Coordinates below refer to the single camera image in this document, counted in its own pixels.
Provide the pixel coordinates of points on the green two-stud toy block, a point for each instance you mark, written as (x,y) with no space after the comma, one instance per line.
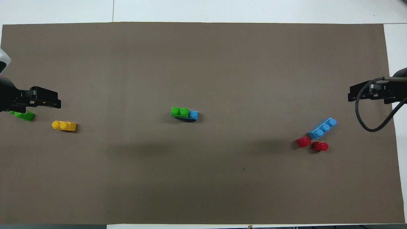
(27,116)
(179,112)

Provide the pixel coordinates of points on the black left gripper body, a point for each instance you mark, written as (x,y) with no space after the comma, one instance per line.
(9,95)

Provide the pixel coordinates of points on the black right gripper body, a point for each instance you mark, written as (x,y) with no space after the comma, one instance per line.
(394,92)

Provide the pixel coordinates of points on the yellow two-stud toy block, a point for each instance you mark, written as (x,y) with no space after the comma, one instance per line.
(65,126)

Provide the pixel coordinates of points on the blue three-stud toy block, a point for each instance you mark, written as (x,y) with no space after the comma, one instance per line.
(193,114)
(321,128)

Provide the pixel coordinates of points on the brown table mat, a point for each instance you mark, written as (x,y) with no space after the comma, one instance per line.
(203,175)

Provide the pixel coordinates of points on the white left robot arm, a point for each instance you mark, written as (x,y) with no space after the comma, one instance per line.
(3,58)

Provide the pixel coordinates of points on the red one-stud toy block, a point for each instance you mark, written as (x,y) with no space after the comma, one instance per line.
(303,142)
(320,146)

